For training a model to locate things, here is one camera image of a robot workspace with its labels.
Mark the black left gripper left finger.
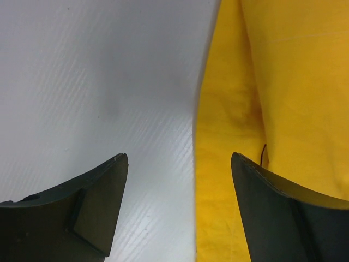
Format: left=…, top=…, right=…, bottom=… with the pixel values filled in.
left=1, top=153, right=128, bottom=261

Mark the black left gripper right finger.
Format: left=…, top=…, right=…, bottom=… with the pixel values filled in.
left=231, top=152, right=348, bottom=261

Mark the yellow printed cloth placemat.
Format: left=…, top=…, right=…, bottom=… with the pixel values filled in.
left=195, top=1, right=348, bottom=261

